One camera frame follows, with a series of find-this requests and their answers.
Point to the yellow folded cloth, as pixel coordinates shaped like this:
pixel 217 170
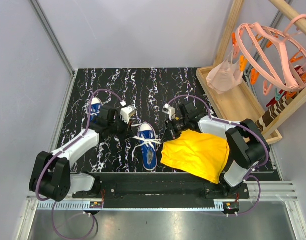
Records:
pixel 200 154

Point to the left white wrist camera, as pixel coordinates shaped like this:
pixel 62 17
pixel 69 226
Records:
pixel 126 113

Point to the brown striped cloth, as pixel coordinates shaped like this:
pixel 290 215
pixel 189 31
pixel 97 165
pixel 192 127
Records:
pixel 272 113

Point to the aluminium corner profile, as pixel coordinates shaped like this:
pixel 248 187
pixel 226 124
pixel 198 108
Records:
pixel 51 35

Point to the pink round clothes hanger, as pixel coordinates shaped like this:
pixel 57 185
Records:
pixel 273 54

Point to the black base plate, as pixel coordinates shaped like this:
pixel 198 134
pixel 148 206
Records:
pixel 159 191

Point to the white shoelace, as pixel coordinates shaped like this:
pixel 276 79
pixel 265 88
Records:
pixel 151 143

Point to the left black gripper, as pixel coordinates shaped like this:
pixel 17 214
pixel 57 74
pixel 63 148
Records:
pixel 126 131

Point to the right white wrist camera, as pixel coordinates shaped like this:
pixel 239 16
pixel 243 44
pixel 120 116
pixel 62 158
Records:
pixel 170 111

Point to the pink mesh bag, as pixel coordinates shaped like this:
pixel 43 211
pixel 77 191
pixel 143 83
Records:
pixel 225 76

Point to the black marble pattern mat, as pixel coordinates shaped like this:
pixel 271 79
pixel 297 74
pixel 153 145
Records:
pixel 146 89

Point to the wooden rack frame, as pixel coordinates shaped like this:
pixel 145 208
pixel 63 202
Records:
pixel 240 103

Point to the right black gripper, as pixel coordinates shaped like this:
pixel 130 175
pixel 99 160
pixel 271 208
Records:
pixel 170 133

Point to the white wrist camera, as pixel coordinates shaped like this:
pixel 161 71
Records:
pixel 126 113
pixel 170 111

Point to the blue sneaker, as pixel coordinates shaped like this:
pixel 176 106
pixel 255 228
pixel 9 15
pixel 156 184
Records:
pixel 149 156
pixel 95 106

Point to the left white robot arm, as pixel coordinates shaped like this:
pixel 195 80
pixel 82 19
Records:
pixel 51 178

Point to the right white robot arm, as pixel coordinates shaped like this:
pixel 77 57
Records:
pixel 248 148

